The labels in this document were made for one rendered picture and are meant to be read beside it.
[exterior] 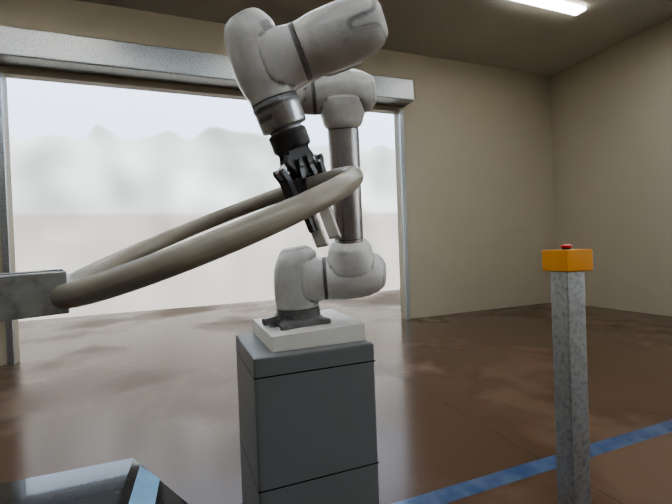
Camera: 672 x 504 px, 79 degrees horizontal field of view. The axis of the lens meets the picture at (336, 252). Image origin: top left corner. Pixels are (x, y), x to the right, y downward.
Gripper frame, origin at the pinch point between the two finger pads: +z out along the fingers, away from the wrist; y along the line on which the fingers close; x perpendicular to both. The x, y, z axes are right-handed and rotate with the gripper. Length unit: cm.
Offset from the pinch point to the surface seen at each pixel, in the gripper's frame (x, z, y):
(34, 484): -17, 14, 56
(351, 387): -32, 58, -20
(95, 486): -10, 17, 52
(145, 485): -8, 21, 47
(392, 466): -70, 143, -60
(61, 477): -16, 15, 54
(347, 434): -34, 71, -12
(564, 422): 13, 108, -70
